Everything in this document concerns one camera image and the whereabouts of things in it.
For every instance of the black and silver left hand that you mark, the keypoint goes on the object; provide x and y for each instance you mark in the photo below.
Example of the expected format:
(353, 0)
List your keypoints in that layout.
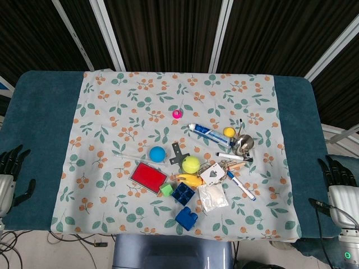
(7, 190)

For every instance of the black and silver right hand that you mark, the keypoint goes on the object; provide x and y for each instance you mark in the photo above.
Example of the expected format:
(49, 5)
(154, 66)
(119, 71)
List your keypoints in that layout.
(343, 201)

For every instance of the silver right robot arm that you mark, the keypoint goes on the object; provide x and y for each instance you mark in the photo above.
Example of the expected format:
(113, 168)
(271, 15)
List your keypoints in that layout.
(349, 246)

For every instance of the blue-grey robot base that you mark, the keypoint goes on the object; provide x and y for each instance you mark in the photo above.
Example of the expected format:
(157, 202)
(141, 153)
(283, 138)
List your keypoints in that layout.
(172, 252)

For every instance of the teal blanket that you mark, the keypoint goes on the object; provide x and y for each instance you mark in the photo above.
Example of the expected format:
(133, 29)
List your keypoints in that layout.
(39, 117)

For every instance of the white marker with blue cap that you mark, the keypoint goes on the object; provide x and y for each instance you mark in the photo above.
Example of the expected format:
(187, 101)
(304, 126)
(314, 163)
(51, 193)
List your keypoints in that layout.
(240, 185)

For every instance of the wooden stick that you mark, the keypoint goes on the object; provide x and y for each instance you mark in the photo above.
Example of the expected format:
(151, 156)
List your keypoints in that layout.
(236, 166)

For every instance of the white marker with black cap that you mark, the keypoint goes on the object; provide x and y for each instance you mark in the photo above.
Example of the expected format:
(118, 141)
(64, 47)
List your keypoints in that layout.
(228, 155)

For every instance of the clear plastic straw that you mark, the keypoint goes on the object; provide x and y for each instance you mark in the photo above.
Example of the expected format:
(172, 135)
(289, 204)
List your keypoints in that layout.
(131, 157)

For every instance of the clear bag with white contents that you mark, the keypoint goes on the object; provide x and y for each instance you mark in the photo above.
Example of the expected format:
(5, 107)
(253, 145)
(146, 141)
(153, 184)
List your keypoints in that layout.
(211, 197)

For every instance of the floral print cloth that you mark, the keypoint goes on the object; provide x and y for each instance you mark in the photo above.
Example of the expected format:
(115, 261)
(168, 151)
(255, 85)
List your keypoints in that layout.
(117, 117)

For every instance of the ace of spades card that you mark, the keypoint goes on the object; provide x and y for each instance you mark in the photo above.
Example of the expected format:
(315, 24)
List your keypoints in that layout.
(212, 174)

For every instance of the small yellow ball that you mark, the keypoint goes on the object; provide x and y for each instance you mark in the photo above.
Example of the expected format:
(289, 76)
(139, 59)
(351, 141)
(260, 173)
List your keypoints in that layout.
(229, 131)

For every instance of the red ink pad case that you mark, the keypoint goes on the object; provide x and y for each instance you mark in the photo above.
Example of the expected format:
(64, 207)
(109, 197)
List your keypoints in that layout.
(148, 177)

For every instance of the blue white toothpaste tube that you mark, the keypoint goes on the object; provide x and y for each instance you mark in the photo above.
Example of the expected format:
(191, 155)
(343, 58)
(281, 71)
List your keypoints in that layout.
(209, 132)

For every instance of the blue ball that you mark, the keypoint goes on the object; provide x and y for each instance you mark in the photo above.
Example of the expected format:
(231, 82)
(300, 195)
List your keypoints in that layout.
(157, 154)

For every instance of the yellow banana toy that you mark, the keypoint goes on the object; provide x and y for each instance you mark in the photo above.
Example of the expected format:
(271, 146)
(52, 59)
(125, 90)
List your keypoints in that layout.
(189, 179)

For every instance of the yellow-green tennis ball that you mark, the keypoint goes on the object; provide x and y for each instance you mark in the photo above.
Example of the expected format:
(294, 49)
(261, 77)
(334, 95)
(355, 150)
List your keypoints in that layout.
(190, 164)

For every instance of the blue stepped building block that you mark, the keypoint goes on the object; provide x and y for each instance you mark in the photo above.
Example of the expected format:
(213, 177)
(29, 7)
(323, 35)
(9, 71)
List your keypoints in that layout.
(186, 218)

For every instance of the green foam cube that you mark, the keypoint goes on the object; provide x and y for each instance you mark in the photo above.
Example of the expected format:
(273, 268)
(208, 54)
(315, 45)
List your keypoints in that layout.
(166, 190)

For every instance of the blue square building block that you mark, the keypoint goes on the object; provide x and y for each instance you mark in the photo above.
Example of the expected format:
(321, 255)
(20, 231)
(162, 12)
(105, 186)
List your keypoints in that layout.
(183, 194)

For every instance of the small pink ball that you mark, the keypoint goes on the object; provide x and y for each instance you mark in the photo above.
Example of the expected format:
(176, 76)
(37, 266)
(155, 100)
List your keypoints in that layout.
(177, 113)

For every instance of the white frame post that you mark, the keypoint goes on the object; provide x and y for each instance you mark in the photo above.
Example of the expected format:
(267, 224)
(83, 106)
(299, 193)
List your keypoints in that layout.
(108, 35)
(332, 51)
(220, 35)
(73, 35)

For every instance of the black metal bracket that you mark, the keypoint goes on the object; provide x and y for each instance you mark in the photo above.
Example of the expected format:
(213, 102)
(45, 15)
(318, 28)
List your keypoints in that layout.
(177, 155)

